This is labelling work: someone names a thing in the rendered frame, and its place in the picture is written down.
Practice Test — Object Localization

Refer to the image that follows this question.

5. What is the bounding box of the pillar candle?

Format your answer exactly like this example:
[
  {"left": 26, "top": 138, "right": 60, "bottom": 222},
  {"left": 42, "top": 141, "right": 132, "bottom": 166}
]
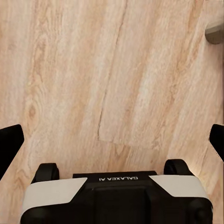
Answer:
[{"left": 204, "top": 17, "right": 224, "bottom": 45}]

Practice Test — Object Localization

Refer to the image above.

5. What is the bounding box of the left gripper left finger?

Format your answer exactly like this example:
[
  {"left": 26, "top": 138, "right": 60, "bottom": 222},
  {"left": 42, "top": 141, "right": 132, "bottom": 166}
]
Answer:
[{"left": 0, "top": 124, "right": 24, "bottom": 180}]

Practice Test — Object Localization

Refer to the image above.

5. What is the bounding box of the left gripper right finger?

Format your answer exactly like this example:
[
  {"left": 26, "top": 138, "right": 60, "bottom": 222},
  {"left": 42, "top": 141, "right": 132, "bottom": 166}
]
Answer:
[{"left": 209, "top": 124, "right": 224, "bottom": 162}]

